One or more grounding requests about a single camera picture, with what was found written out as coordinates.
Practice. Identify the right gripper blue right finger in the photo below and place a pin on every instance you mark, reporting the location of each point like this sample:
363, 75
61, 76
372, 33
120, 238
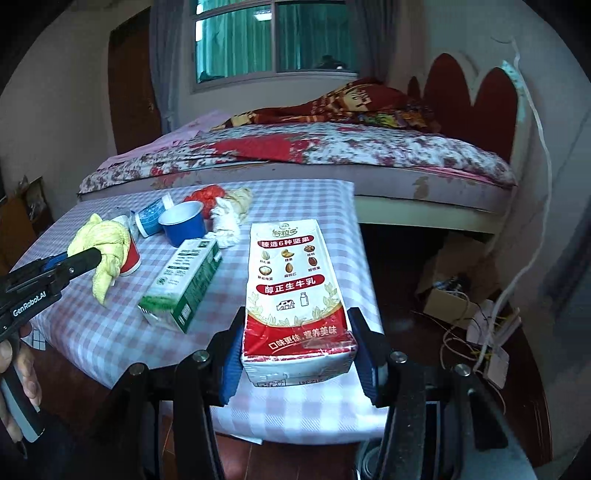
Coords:
372, 358

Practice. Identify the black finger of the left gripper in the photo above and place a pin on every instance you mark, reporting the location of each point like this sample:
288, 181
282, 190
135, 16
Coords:
69, 267

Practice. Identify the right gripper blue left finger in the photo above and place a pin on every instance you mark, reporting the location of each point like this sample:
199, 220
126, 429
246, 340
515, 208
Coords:
225, 368

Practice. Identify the yellow cloth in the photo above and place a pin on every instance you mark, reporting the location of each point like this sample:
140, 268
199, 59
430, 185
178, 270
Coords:
112, 240

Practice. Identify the red paper cup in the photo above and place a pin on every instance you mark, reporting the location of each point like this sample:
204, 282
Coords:
132, 262

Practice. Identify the red white milk carton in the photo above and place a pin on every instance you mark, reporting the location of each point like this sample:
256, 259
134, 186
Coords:
296, 328

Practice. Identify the green white milk carton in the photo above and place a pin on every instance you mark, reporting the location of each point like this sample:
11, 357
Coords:
172, 299

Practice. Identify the left hand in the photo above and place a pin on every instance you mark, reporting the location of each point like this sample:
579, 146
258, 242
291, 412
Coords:
25, 414

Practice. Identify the purple checkered tablecloth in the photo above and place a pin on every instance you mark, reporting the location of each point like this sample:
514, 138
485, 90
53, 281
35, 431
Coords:
103, 341

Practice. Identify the white router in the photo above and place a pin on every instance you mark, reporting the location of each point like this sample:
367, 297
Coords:
496, 360

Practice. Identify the blue paper cup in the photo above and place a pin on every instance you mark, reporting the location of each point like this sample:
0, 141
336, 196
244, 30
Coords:
183, 222

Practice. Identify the cardboard box under bed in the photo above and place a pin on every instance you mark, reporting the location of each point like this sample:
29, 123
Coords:
449, 290

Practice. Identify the white crumpled tissue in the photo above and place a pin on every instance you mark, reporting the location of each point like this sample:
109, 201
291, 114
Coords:
227, 215

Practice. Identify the red crumpled wrapper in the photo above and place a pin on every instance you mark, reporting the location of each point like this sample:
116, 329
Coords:
207, 197

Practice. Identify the dark wooden door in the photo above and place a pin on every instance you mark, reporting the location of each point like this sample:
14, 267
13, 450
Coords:
135, 117

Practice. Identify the bed with floral sheet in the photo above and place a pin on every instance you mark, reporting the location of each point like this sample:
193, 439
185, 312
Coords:
391, 163

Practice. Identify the red patterned blanket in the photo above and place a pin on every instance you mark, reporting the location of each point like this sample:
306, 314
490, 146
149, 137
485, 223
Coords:
366, 101

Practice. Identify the red heart headboard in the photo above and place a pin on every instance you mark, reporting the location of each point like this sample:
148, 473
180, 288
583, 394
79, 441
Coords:
479, 109

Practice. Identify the window with green curtain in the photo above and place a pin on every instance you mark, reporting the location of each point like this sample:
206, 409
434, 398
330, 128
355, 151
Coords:
254, 40

